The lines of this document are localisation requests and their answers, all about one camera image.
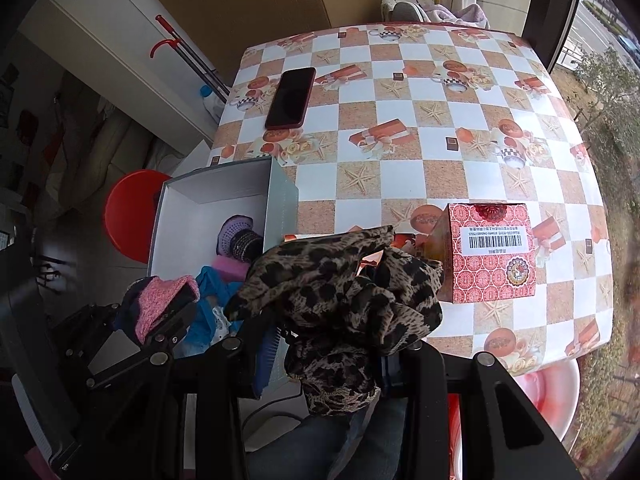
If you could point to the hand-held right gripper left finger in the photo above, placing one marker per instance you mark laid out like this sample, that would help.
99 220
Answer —
265 360

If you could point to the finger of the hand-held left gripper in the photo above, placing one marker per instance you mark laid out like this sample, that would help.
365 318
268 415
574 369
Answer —
95 317
172 320

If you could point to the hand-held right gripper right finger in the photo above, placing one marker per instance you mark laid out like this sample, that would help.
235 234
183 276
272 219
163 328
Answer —
425 375

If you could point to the pink knitted cloth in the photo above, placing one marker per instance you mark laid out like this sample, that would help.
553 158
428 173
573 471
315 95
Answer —
155 295

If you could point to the white polka dot cloth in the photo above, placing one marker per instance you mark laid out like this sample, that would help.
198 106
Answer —
222 317

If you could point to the pink sponge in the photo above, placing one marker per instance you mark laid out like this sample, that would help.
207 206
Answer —
230 266

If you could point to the leopard print cloth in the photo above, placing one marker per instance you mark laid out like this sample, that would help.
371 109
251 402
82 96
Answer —
340 310

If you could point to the grey cardboard box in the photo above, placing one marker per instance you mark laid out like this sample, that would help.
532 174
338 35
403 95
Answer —
200 220

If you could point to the person's legs in jeans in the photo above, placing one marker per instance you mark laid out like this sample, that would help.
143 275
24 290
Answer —
325 445

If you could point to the red plastic stool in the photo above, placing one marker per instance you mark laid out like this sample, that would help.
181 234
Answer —
130 210

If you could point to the red patterned carton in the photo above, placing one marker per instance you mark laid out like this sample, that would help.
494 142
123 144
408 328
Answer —
490 260

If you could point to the pale folded bedding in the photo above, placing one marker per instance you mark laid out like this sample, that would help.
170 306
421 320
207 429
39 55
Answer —
125 145

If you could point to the checkered printed tablecloth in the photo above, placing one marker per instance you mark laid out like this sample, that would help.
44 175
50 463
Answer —
400 170

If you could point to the white bottle with blue cap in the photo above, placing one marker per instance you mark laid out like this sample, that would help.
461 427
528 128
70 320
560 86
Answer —
210 105

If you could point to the white cabinet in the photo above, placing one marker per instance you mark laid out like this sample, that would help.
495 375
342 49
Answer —
100 25

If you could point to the lilac towel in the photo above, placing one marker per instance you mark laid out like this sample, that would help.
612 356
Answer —
467 12

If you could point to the dark window frame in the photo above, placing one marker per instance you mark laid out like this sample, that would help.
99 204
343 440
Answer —
550 10

